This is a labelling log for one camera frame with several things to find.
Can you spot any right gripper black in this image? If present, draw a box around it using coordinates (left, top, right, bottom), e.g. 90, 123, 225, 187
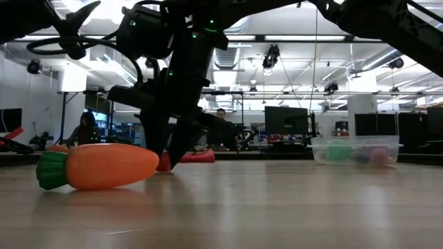
107, 34, 239, 169

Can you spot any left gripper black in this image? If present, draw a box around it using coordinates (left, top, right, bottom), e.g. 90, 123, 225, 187
0, 0, 102, 60

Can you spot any red toy strawberry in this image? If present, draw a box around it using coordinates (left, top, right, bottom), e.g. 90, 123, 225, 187
155, 151, 173, 173

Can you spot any bright green toy pepper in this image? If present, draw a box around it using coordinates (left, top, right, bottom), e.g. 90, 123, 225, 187
326, 139, 354, 162

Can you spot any pink toy peach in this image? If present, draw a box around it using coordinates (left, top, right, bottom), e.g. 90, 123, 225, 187
369, 147, 394, 165

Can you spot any clear plastic tupperware container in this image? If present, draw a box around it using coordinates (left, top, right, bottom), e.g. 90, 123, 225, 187
307, 135, 404, 167

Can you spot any red folded cloth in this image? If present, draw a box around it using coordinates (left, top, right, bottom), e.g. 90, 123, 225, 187
179, 149, 216, 163

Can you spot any person seated at desk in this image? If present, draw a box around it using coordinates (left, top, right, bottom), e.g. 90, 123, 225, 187
206, 108, 239, 150

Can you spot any orange toy carrot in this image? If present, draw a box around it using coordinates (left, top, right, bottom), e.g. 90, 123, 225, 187
35, 142, 161, 192

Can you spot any person with bowed head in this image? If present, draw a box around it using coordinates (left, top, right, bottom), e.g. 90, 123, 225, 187
65, 111, 102, 147

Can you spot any black computer monitor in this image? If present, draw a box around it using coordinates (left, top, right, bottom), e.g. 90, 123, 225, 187
264, 106, 309, 136

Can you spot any white building column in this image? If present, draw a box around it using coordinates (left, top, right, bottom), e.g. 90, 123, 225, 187
347, 74, 379, 139

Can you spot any black room divider panel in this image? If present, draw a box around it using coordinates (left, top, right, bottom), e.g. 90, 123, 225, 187
354, 113, 399, 136

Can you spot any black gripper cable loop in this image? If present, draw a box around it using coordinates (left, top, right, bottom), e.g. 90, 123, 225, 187
26, 33, 145, 84

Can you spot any silver ceiling air duct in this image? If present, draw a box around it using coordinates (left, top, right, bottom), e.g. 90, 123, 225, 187
213, 17, 250, 70

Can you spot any dark wall screen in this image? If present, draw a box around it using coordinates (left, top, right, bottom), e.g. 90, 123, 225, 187
0, 108, 23, 133

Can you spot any black aluminium table frame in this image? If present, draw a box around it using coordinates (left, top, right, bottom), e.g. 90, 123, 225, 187
0, 33, 443, 165

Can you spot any thin hanging cable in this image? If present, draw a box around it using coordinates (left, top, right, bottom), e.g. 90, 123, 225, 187
309, 6, 319, 104

